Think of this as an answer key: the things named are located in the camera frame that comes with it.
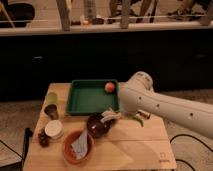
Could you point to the white black brush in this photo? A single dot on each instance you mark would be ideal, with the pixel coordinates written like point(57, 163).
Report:
point(107, 118)

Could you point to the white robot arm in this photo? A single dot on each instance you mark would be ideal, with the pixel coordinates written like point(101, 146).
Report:
point(138, 94)

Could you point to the green plastic tray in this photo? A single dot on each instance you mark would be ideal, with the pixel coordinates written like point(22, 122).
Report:
point(88, 97)

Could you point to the orange ball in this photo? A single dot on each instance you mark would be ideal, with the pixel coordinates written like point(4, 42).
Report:
point(109, 87)

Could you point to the dark red bowl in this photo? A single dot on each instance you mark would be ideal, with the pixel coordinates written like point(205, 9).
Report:
point(96, 128)

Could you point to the small wooden box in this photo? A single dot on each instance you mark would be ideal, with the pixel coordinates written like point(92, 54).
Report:
point(144, 114)

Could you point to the light green cup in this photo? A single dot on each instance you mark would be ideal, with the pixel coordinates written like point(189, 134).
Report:
point(51, 98)

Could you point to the orange bowl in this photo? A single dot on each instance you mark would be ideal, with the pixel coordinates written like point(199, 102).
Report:
point(67, 150)

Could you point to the grey folded cloth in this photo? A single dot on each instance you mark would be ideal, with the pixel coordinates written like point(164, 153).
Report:
point(80, 145)

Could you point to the dark grape bunch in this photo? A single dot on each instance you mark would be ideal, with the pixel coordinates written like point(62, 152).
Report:
point(43, 138)

